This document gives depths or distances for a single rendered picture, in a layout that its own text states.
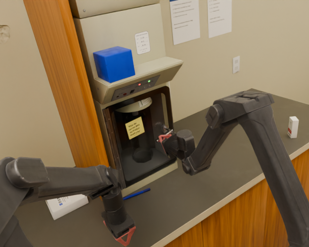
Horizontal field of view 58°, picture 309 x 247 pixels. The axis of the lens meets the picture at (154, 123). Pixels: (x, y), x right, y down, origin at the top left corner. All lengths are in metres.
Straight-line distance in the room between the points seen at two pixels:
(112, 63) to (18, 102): 0.64
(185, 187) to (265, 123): 0.76
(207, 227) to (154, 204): 0.26
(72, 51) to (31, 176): 0.54
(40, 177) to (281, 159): 0.46
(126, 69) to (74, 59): 0.17
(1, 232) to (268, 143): 0.49
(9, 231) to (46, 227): 0.93
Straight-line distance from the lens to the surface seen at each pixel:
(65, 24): 0.89
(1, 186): 0.41
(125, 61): 0.96
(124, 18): 1.06
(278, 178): 0.64
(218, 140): 0.80
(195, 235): 1.32
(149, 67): 1.04
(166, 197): 1.28
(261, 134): 0.62
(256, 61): 2.33
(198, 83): 1.93
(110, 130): 1.11
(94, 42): 1.02
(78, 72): 0.92
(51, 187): 0.52
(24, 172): 0.42
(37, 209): 1.43
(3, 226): 0.38
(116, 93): 1.00
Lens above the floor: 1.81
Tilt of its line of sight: 28 degrees down
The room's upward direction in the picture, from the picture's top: 8 degrees counter-clockwise
